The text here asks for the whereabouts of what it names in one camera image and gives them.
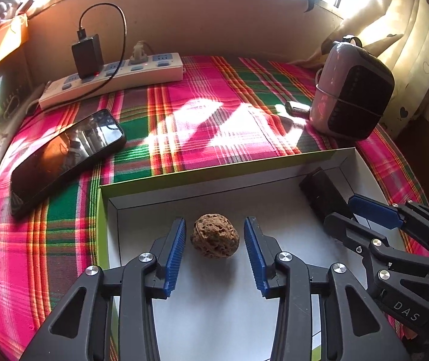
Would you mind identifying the black charger with cable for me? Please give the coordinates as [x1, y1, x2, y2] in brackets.
[71, 2, 128, 101]

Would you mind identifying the black silver bike light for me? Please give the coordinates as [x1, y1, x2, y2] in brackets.
[299, 167, 355, 223]

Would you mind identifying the small usb plug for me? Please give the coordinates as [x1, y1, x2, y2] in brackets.
[284, 101, 311, 119]

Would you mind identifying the brown walnut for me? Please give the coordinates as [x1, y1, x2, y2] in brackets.
[191, 214, 240, 258]

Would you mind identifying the white power strip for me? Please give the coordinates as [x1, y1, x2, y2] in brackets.
[38, 53, 184, 110]

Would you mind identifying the green white cardboard tray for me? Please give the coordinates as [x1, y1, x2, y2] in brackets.
[96, 147, 407, 361]

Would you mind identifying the black smartphone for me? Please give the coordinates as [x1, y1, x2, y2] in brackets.
[9, 108, 126, 219]

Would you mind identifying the pink plaid bed sheet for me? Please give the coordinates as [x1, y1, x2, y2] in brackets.
[0, 56, 343, 360]

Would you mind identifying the cream heart pattern curtain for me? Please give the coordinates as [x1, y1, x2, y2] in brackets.
[296, 0, 429, 139]

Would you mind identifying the pink black mini heater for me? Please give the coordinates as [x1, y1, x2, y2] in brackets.
[308, 35, 395, 141]

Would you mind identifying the white plug adapter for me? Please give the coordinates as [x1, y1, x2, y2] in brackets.
[129, 41, 148, 65]

